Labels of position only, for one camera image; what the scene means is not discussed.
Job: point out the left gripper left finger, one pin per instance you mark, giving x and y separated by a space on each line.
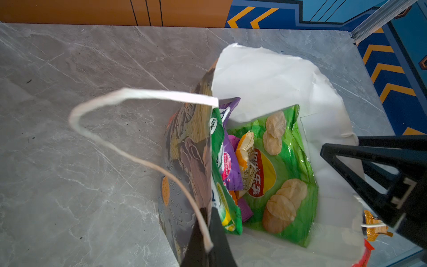
196 256

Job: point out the pink berries candy bag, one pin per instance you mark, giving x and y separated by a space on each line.
232 160

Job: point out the purple grape candy bag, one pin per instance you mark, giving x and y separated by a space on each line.
246 212

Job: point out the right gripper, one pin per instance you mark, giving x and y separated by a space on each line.
389 173

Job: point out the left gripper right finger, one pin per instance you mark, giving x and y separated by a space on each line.
220 255

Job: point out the beige clear snack packet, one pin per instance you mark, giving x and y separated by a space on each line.
246 158

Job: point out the orange Fox's candy bag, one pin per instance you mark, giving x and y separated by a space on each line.
234 197

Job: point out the green yellow Fox's candy bag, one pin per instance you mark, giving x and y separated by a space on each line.
222 200

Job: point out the red snack packet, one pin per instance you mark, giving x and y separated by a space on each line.
363 262

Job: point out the green Lays chips bag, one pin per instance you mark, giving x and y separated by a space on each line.
283 196

